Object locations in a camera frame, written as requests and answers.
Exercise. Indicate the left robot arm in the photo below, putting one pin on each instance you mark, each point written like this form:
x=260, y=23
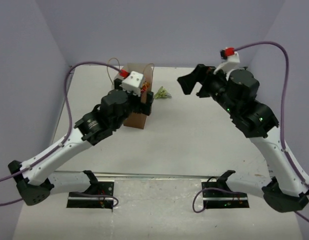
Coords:
x=36, y=179

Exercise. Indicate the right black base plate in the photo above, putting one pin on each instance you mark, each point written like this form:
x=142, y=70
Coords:
x=214, y=199

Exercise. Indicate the orange Reese's packet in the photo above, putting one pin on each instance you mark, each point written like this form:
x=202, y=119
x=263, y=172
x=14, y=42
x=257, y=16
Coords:
x=146, y=86

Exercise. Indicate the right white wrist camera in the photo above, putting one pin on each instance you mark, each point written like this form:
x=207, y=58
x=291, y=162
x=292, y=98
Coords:
x=230, y=60

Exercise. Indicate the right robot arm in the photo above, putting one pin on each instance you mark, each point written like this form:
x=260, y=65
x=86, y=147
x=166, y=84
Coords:
x=287, y=187

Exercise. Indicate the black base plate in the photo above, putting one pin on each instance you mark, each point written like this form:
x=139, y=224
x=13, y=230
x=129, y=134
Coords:
x=214, y=199
x=94, y=197

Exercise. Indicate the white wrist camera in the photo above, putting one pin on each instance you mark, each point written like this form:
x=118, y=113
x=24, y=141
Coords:
x=133, y=83
x=230, y=60

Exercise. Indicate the green candy packet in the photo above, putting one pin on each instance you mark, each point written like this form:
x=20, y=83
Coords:
x=162, y=93

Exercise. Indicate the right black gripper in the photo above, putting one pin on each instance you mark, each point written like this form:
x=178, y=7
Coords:
x=203, y=73

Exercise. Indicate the brown paper bag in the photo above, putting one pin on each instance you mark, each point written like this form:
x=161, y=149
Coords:
x=135, y=120

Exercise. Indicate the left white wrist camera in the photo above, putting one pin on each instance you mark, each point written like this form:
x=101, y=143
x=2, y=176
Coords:
x=133, y=83

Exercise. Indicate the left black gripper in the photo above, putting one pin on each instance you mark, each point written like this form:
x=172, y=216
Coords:
x=146, y=105

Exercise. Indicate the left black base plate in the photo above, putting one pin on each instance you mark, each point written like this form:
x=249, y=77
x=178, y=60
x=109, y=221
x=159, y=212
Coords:
x=94, y=197

